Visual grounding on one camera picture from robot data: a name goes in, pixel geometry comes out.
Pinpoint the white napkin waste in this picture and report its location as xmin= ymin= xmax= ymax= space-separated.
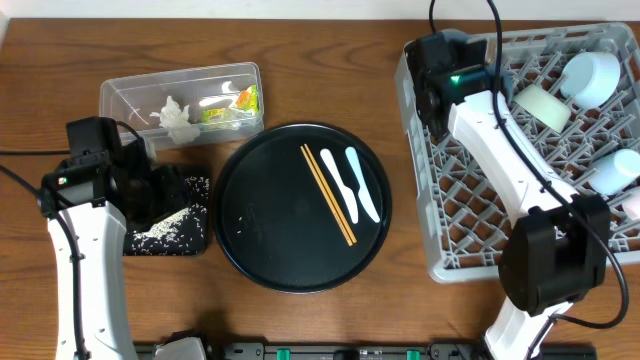
xmin=150 ymin=96 xmax=201 ymax=145

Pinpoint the pale green bowl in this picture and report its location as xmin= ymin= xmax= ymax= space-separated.
xmin=514 ymin=85 xmax=571 ymax=133

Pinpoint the white plastic knife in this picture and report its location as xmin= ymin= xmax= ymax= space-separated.
xmin=320 ymin=148 xmax=359 ymax=224
xmin=345 ymin=147 xmax=380 ymax=223

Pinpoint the light blue saucer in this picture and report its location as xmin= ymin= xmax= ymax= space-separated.
xmin=560 ymin=52 xmax=621 ymax=110

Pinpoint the small white cup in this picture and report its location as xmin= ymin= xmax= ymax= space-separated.
xmin=588 ymin=149 xmax=640 ymax=195

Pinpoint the pink cup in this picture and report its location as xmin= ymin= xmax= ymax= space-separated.
xmin=622 ymin=187 xmax=640 ymax=221

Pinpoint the dark blue plate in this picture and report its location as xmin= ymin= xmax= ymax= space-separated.
xmin=442 ymin=29 xmax=498 ymax=65

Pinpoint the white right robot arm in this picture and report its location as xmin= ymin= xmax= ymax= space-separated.
xmin=401 ymin=70 xmax=610 ymax=359

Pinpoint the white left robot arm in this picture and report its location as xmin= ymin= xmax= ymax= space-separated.
xmin=41 ymin=141 xmax=190 ymax=359

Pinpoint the grey dishwasher rack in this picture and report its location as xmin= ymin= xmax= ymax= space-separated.
xmin=394 ymin=23 xmax=639 ymax=283

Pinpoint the white rice pile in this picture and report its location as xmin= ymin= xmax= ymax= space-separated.
xmin=130 ymin=177 xmax=210 ymax=251

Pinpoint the black square mat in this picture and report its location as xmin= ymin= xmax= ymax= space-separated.
xmin=122 ymin=169 xmax=211 ymax=257

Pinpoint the clear plastic bin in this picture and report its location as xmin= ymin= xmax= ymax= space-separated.
xmin=99 ymin=62 xmax=264 ymax=150

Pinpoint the black round tray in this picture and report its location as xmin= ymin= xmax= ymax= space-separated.
xmin=213 ymin=123 xmax=392 ymax=293

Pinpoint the green orange snack wrapper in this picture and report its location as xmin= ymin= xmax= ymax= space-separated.
xmin=201 ymin=85 xmax=259 ymax=124

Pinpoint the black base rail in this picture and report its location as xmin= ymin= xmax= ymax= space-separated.
xmin=134 ymin=329 xmax=599 ymax=360

